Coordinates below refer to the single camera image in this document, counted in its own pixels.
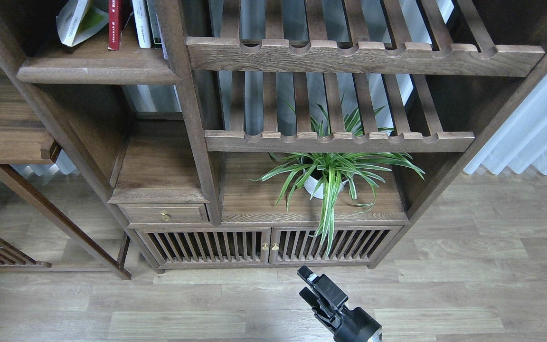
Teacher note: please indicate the yellow-green book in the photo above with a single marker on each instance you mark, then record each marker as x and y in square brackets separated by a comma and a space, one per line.
[78, 20]

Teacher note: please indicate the brass drawer knob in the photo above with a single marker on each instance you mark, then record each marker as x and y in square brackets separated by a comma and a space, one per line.
[165, 216]

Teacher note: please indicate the white curtain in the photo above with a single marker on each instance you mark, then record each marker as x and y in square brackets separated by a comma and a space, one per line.
[521, 142]

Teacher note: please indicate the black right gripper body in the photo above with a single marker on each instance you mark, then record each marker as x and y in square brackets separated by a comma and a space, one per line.
[328, 304]

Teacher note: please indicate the dark wooden bookshelf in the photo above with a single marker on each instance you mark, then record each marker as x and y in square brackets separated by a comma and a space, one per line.
[246, 78]

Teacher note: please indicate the white plant pot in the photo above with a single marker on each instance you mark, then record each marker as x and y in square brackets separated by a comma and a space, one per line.
[315, 184]

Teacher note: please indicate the pale purple upright book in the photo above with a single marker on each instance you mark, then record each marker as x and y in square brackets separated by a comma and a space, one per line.
[163, 46]

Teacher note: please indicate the green spider plant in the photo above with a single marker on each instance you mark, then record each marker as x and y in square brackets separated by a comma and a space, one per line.
[350, 165]

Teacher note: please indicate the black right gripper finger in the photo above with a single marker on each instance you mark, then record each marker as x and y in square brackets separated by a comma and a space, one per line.
[307, 275]
[311, 298]

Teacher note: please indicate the red book with photos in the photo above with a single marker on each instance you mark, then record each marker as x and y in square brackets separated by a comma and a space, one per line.
[119, 12]

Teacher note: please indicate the white upright book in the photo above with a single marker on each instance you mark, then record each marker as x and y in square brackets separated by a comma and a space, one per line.
[142, 23]

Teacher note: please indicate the dark upright book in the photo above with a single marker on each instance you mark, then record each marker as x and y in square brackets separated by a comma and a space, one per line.
[154, 24]

